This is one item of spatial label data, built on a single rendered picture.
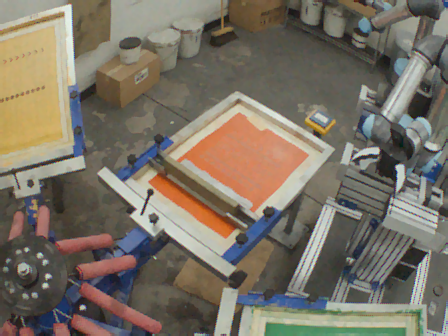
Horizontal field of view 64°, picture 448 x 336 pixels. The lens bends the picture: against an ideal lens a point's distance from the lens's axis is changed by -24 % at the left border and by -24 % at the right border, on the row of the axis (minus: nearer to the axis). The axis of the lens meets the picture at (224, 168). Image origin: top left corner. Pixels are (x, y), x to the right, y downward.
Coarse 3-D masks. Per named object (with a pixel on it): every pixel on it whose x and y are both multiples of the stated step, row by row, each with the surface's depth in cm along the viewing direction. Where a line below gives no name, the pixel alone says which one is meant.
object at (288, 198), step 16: (240, 96) 221; (208, 112) 210; (256, 112) 218; (272, 112) 214; (192, 128) 202; (288, 128) 209; (176, 144) 197; (320, 144) 202; (320, 160) 195; (304, 176) 188; (144, 192) 175; (288, 192) 181; (160, 208) 170; (176, 224) 166; (208, 240) 162
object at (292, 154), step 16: (272, 144) 204; (288, 144) 205; (288, 160) 198; (224, 176) 189; (288, 176) 192; (240, 192) 184; (256, 192) 184; (272, 192) 185; (192, 208) 176; (208, 208) 177; (256, 208) 179; (208, 224) 172; (224, 224) 172
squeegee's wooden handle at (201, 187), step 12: (168, 156) 179; (168, 168) 180; (180, 168) 176; (180, 180) 179; (192, 180) 173; (204, 180) 172; (204, 192) 172; (216, 192) 169; (216, 204) 172; (228, 204) 166
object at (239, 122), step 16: (240, 112) 217; (224, 128) 209; (240, 128) 210; (256, 128) 211; (208, 144) 201; (176, 160) 193; (192, 160) 194; (160, 176) 186; (160, 192) 180; (176, 192) 181
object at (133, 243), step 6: (138, 228) 157; (132, 234) 154; (138, 234) 155; (144, 234) 155; (126, 240) 152; (132, 240) 153; (138, 240) 153; (144, 240) 154; (150, 240) 158; (120, 246) 150; (126, 246) 150; (132, 246) 151; (138, 246) 152; (126, 252) 149; (132, 252) 151
